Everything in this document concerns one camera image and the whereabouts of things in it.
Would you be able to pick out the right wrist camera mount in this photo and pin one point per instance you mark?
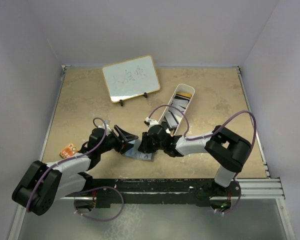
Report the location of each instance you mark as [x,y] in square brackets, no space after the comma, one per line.
[150,122]

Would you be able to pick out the white oblong plastic tray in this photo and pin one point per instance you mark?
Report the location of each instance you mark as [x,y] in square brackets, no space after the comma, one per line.
[180,88]

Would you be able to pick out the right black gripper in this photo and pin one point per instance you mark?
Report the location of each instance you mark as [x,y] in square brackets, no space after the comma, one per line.
[144,147]

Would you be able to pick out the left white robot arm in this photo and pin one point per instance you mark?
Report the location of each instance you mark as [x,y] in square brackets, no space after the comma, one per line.
[43,183]

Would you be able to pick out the grey card holder wallet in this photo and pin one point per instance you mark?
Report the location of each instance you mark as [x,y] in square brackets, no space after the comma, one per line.
[134,153]

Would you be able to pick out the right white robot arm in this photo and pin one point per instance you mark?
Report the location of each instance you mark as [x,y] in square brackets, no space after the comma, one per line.
[228,148]

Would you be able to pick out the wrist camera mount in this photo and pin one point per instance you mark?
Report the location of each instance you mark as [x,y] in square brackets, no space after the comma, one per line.
[150,122]
[106,125]

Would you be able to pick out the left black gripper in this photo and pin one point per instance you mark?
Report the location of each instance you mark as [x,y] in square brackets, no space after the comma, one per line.
[121,147]

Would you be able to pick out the orange card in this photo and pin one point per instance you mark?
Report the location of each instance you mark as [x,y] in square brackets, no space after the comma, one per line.
[69,151]

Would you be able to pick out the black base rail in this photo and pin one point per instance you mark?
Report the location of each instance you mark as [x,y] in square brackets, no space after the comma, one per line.
[167,191]

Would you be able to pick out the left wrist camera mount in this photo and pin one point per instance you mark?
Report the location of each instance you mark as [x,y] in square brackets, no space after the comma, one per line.
[106,125]

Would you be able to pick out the small whiteboard wooden frame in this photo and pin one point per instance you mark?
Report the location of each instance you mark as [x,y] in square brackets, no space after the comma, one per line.
[131,78]

